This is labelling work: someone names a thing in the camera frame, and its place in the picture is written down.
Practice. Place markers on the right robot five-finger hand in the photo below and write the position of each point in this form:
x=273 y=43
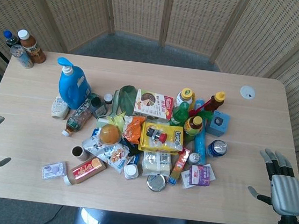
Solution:
x=286 y=192

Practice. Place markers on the small white purple packet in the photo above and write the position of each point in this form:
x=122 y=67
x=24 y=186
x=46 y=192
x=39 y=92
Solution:
x=53 y=170

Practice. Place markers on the purple cardboard box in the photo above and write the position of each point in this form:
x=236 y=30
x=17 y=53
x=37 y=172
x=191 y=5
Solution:
x=199 y=175

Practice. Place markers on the light blue cardboard box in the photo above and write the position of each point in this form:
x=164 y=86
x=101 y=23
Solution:
x=218 y=124

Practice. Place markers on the white cardboard box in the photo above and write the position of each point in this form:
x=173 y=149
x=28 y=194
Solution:
x=186 y=179

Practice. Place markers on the orange and blue pasta box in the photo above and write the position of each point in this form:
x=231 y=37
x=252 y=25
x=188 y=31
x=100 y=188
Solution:
x=179 y=166

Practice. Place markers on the white cake box red corner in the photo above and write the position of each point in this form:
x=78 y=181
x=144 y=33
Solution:
x=153 y=104

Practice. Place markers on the blue drink can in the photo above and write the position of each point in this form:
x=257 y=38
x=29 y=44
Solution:
x=216 y=149

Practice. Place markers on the small cream yogurt bottle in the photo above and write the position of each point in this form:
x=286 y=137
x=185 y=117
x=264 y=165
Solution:
x=59 y=108

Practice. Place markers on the blue tube bottle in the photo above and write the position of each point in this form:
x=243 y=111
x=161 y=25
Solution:
x=200 y=147

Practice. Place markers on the small white bottle silver cap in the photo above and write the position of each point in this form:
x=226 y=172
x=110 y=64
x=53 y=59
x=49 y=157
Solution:
x=194 y=158

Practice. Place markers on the cardboard tube roll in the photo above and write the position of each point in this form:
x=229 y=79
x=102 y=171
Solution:
x=78 y=153

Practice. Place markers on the tea bottle with green label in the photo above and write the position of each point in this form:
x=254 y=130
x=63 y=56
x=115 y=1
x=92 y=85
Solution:
x=78 y=118

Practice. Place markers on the white round table grommet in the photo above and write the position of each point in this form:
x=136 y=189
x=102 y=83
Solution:
x=248 y=92

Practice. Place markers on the juice bottle with red label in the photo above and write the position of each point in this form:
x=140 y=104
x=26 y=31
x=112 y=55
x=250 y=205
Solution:
x=86 y=171

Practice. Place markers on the blue pump detergent bottle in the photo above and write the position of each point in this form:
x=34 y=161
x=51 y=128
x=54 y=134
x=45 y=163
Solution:
x=72 y=87

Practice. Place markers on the yellow-label tea bottle yellow cap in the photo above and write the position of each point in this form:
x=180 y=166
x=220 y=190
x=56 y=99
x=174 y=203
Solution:
x=193 y=128

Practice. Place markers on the brown tea bottle white cap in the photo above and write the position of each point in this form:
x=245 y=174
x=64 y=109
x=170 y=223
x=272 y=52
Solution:
x=32 y=47

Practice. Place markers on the dark bottle with blue cap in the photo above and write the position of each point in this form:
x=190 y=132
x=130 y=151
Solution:
x=10 y=38

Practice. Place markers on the red and green plastic toy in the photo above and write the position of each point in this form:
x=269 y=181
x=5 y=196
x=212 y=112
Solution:
x=199 y=111

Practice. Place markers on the yellow Lipo snack bag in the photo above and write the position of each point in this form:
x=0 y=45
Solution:
x=173 y=139

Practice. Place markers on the dark grey plastic bottle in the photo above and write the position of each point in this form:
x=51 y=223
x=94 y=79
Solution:
x=98 y=106

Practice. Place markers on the round silver tin lid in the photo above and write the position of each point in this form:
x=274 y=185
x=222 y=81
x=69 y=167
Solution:
x=156 y=183

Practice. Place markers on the white and blue snack bag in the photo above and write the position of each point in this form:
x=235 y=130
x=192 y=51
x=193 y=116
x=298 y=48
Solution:
x=109 y=153

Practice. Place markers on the green soda bottle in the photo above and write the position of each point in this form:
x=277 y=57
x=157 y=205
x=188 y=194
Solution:
x=180 y=115

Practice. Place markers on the orange jelly cup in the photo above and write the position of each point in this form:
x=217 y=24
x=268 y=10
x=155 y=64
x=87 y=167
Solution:
x=110 y=134

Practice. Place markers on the white vacuum food bag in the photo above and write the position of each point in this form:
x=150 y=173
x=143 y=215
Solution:
x=155 y=164

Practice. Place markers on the small jar with white lid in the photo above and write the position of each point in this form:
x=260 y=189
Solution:
x=108 y=98

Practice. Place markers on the white bottle with yellow cap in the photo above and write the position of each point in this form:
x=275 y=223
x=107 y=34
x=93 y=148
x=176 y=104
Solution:
x=185 y=95

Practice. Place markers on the red emergency stop button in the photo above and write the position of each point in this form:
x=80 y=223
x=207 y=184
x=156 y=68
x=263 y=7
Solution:
x=156 y=135

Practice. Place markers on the yellow-green crumpled bag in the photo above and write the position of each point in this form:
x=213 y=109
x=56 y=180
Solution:
x=118 y=120

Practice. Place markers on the pale green brush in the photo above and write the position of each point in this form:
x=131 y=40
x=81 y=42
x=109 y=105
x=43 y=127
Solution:
x=115 y=102

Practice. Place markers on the black plastic item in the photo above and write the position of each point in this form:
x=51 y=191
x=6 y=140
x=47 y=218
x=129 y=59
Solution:
x=132 y=146

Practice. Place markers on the white pill bottle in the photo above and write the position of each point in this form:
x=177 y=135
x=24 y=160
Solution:
x=131 y=171

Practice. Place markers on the blue plastic pack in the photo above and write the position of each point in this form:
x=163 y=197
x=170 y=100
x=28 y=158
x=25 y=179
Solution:
x=133 y=160

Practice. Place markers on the orange snack bag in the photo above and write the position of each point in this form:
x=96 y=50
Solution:
x=134 y=127

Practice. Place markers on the green translucent glass cup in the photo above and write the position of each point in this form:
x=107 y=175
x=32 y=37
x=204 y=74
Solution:
x=128 y=98

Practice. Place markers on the woven bamboo folding screen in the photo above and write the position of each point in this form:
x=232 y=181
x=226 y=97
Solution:
x=139 y=8

